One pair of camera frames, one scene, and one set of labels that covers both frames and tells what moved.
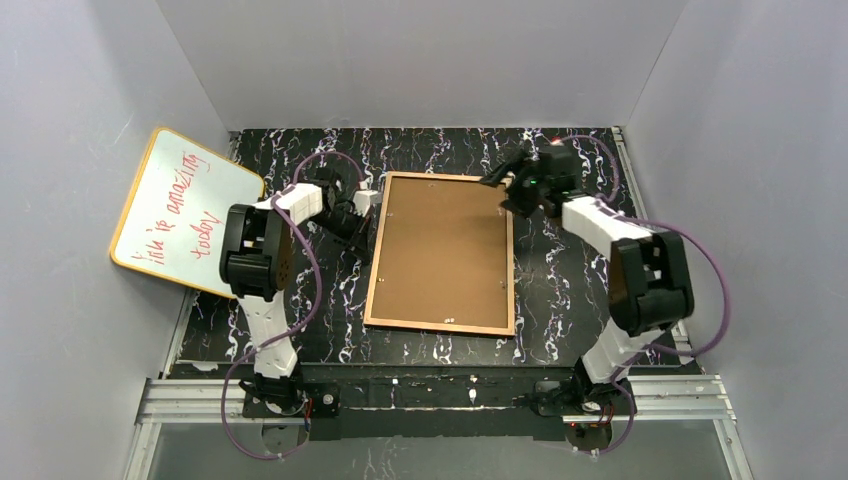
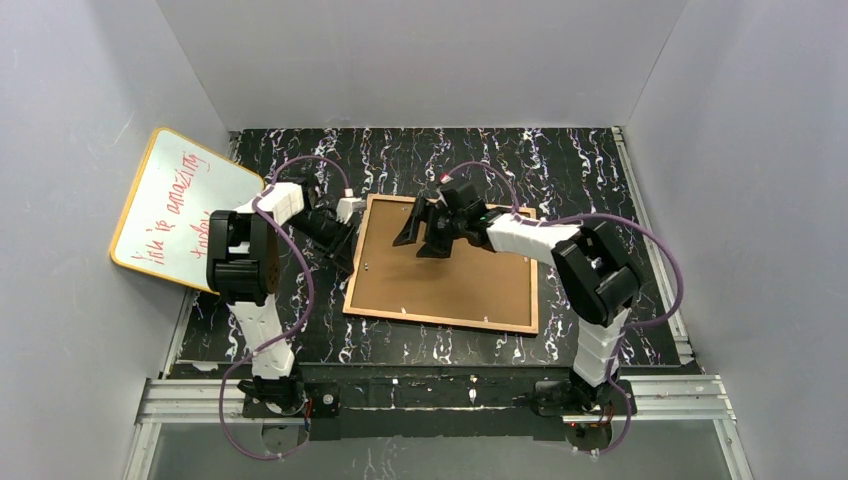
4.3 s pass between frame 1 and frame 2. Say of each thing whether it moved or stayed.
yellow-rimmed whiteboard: stayed
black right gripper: moved
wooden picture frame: moved
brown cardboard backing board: moved
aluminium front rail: stayed
